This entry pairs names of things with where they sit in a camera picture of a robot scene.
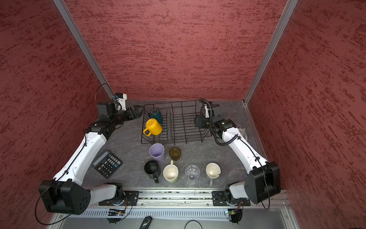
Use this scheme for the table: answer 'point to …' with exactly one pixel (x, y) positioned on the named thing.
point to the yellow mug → (154, 126)
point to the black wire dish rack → (184, 121)
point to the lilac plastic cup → (157, 151)
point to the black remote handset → (146, 223)
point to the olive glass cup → (175, 153)
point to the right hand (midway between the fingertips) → (201, 123)
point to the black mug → (151, 168)
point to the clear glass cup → (192, 172)
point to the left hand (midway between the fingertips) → (138, 111)
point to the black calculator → (106, 163)
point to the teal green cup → (156, 114)
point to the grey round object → (192, 224)
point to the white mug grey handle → (213, 171)
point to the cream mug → (170, 172)
